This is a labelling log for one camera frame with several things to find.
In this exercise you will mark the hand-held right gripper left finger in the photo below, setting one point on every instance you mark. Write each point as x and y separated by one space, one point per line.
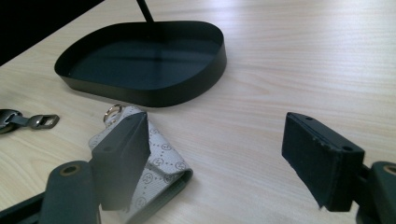
121 161

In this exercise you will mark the black key rack with tray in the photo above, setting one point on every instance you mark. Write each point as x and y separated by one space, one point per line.
146 65

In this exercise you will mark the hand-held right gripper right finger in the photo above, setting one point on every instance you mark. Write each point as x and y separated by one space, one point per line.
314 165

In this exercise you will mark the grey patterned key pouch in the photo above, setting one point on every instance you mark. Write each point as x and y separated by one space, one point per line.
165 157

